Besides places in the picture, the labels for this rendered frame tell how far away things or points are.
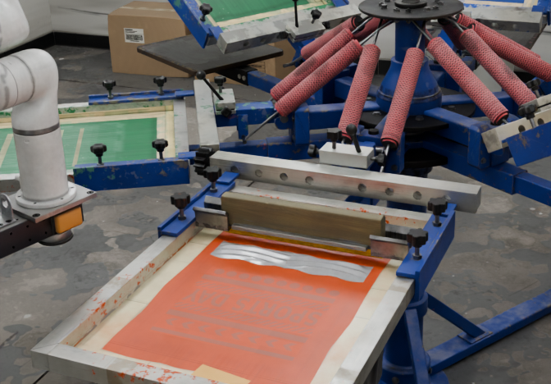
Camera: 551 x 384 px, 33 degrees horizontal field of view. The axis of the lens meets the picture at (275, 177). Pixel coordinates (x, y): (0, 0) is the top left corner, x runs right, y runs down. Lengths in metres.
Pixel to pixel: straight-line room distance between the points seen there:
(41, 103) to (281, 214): 0.57
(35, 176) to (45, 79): 0.20
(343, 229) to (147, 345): 0.51
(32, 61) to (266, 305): 0.67
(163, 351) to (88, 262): 2.41
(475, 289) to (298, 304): 2.03
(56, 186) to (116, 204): 2.71
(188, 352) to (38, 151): 0.51
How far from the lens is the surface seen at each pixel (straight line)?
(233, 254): 2.09
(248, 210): 2.12
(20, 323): 3.83
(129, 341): 1.84
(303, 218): 2.07
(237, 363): 1.75
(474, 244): 4.21
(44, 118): 1.93
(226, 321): 1.87
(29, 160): 1.96
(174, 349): 1.80
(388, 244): 2.01
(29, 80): 1.89
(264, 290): 1.96
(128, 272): 2.00
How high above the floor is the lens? 1.95
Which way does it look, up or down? 24 degrees down
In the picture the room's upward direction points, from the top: 2 degrees counter-clockwise
